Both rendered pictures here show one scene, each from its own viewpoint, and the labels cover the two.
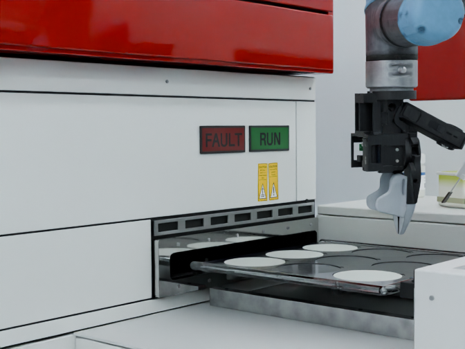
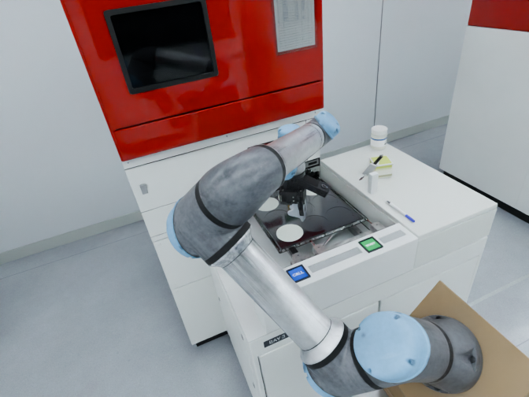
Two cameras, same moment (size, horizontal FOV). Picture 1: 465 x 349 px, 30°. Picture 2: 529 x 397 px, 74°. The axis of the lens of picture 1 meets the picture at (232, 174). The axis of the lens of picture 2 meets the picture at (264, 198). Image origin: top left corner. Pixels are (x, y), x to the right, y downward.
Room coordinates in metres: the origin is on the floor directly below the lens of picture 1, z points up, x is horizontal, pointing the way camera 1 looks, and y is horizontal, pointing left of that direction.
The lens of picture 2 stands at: (0.37, -0.64, 1.74)
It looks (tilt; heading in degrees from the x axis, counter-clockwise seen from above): 34 degrees down; 30
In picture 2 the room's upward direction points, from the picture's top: 8 degrees counter-clockwise
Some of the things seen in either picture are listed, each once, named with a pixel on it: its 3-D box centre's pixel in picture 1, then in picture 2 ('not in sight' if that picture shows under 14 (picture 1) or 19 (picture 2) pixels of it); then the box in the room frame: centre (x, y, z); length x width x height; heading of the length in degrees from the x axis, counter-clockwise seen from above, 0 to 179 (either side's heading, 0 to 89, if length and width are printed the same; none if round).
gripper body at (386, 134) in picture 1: (387, 131); (293, 186); (1.28, -0.23, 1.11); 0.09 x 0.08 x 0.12; 103
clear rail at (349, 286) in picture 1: (280, 277); (260, 224); (1.29, -0.07, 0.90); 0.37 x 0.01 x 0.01; 49
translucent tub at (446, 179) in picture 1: (463, 188); (380, 167); (1.67, -0.45, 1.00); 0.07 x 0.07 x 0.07; 29
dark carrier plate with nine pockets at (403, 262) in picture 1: (346, 261); (301, 209); (1.43, -0.19, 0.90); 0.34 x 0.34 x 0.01; 49
